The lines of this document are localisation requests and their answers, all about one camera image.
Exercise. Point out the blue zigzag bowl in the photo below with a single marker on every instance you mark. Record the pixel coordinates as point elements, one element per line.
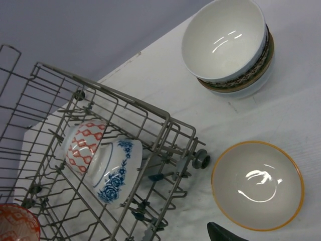
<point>18,223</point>

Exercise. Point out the grey wire dish rack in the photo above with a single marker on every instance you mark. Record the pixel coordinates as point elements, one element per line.
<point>36,114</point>

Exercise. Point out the blue floral white bowl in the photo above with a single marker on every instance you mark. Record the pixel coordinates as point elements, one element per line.
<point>114,171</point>

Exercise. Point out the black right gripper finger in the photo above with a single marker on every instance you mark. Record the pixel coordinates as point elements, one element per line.
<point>218,233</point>

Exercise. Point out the red lattice bowl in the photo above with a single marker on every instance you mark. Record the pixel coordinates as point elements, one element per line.
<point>81,143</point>

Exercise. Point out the red dotted pattern bowl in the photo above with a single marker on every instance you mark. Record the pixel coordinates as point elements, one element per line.
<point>248,76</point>

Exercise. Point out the plain white bowl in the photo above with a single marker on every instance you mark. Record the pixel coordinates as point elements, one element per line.
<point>255,86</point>

